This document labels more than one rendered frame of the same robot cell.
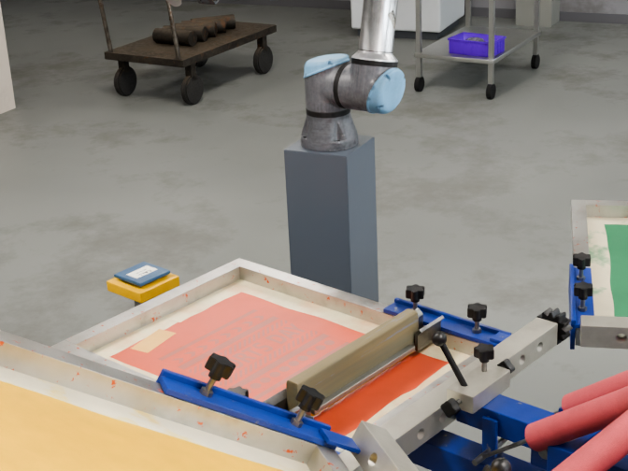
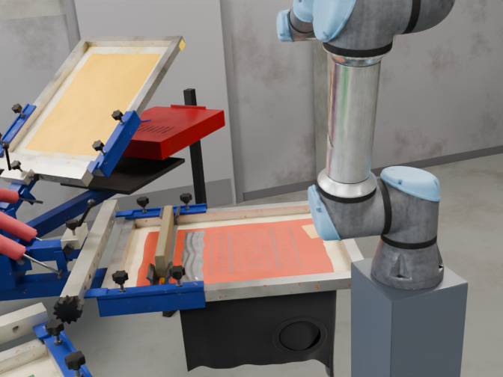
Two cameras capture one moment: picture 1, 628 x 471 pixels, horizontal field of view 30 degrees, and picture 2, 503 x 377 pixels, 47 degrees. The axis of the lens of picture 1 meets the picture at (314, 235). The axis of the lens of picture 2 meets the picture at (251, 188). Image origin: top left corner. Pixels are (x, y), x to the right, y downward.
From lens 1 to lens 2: 366 cm
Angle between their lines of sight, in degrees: 119
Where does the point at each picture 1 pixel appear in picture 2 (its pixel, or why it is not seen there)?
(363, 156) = (372, 295)
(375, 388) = not seen: hidden behind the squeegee
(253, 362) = (242, 244)
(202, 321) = (312, 248)
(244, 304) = (314, 267)
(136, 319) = not seen: hidden behind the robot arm
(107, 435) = (120, 100)
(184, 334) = (306, 239)
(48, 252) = not seen: outside the picture
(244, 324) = (287, 257)
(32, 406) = (134, 84)
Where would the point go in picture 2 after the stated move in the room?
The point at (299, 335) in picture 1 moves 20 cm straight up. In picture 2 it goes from (245, 266) to (240, 208)
